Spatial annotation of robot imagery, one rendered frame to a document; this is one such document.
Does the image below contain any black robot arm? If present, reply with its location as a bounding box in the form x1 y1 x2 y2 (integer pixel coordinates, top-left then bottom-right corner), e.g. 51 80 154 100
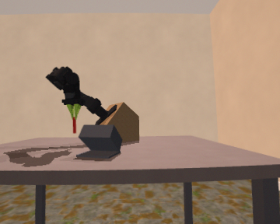
46 66 117 124

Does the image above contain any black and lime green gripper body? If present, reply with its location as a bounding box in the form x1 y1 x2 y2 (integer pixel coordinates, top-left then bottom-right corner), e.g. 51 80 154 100
62 99 86 106

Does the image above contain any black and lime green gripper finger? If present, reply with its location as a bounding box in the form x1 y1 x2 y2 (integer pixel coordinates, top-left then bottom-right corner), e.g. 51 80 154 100
74 104 81 119
67 104 74 120

